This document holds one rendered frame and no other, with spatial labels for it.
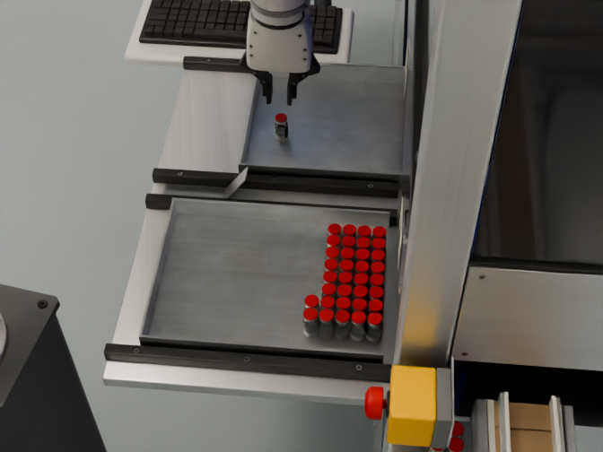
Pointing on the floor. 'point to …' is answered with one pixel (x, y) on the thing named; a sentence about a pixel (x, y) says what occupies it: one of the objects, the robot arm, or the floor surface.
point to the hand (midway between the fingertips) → (279, 90)
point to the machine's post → (451, 170)
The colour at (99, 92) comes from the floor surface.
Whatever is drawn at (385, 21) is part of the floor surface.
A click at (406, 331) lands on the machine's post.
